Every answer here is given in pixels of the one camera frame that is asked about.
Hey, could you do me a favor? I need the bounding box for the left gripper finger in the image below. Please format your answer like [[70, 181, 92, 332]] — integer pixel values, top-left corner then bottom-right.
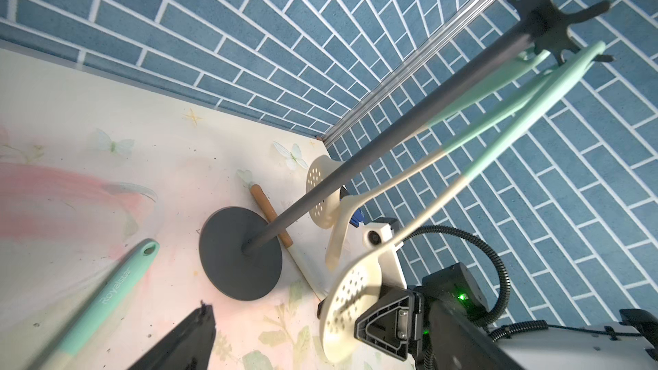
[[129, 303, 216, 370]]

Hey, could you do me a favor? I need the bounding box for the dark grey utensil rack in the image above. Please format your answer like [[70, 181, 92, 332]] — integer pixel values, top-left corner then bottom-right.
[[199, 0, 612, 301]]

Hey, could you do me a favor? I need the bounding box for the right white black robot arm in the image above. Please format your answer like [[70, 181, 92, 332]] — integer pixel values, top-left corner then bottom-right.
[[353, 225, 657, 369]]

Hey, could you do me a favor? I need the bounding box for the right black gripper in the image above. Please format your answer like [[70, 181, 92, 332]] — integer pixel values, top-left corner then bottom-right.
[[354, 263, 509, 369]]

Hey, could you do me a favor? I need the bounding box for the vertical mint skimmer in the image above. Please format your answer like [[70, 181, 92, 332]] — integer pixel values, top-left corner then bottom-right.
[[320, 41, 606, 363]]

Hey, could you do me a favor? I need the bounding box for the diagonal mint handled skimmer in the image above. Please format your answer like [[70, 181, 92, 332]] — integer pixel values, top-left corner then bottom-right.
[[27, 239, 160, 369]]

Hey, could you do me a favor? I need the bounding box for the wooden handled white spoon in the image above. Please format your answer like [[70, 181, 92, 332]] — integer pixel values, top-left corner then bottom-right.
[[249, 183, 327, 300]]

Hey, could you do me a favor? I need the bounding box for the blue black stapler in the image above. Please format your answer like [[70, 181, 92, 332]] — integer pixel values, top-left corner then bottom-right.
[[350, 209, 365, 228]]

